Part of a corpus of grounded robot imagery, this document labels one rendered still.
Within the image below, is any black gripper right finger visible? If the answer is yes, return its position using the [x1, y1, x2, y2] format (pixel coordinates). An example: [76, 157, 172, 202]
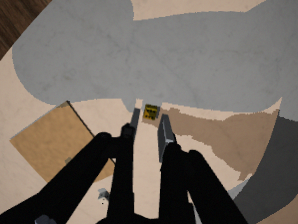
[157, 114, 248, 224]

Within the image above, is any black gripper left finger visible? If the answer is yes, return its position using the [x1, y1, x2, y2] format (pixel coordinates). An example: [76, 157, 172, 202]
[0, 108, 141, 224]

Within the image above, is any brown square mat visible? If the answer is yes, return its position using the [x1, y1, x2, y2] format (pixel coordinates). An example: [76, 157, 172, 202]
[9, 100, 115, 183]

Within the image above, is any yellow die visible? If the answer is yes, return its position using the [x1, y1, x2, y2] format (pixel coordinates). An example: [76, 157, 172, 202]
[143, 104, 157, 120]

